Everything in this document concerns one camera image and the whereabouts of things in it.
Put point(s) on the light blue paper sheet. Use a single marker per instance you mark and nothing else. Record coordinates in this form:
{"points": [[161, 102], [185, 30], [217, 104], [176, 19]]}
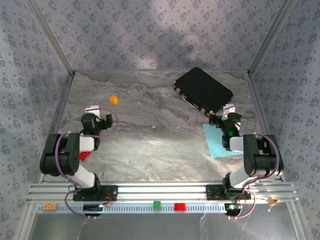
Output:
{"points": [[212, 142]]}

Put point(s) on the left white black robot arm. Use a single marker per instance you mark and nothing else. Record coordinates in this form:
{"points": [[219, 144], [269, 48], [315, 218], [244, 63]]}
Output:
{"points": [[75, 155]]}

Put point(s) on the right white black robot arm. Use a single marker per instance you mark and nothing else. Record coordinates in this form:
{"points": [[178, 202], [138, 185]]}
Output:
{"points": [[252, 155]]}

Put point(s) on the small orange cube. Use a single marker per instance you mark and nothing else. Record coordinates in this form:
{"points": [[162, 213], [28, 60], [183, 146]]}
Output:
{"points": [[114, 99]]}

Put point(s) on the black hard case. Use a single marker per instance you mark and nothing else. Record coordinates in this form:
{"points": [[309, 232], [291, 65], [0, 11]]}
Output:
{"points": [[202, 90]]}

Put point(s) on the red toy block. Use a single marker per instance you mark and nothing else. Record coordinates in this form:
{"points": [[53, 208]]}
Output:
{"points": [[84, 156]]}

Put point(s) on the yellow folded paper piece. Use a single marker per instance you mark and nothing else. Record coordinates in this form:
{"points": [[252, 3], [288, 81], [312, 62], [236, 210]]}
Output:
{"points": [[273, 201]]}

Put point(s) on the red studded brick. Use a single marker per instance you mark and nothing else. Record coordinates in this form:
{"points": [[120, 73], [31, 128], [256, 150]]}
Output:
{"points": [[180, 207]]}

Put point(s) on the orange label tag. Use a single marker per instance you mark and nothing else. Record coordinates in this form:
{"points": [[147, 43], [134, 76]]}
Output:
{"points": [[50, 206]]}

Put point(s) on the small green block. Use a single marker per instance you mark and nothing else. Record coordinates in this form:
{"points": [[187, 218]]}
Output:
{"points": [[157, 204]]}

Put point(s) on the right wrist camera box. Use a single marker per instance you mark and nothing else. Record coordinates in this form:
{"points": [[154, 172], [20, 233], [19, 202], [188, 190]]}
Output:
{"points": [[228, 110]]}

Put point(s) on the aluminium table side rail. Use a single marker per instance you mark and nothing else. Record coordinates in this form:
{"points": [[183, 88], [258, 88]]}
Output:
{"points": [[60, 112], [255, 92]]}

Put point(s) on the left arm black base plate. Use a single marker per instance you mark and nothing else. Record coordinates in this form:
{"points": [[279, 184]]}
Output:
{"points": [[112, 192]]}

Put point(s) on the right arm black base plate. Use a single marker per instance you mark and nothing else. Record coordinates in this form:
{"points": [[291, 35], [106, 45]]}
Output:
{"points": [[211, 192]]}

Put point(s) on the aluminium mounting rail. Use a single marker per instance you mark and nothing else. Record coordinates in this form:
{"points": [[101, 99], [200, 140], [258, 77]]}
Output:
{"points": [[162, 190]]}

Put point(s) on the aluminium frame post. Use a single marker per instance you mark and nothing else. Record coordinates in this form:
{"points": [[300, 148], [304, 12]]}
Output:
{"points": [[51, 37], [272, 37]]}

